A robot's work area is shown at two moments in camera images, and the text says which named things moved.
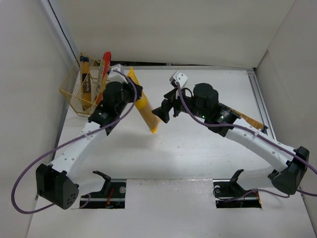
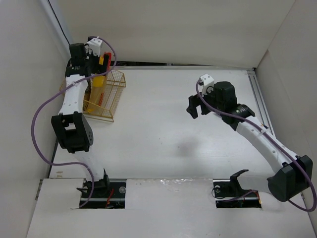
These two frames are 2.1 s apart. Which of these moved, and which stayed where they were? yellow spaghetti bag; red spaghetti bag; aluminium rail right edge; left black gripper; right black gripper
Moved: right black gripper; left black gripper; yellow spaghetti bag
Stayed: aluminium rail right edge; red spaghetti bag
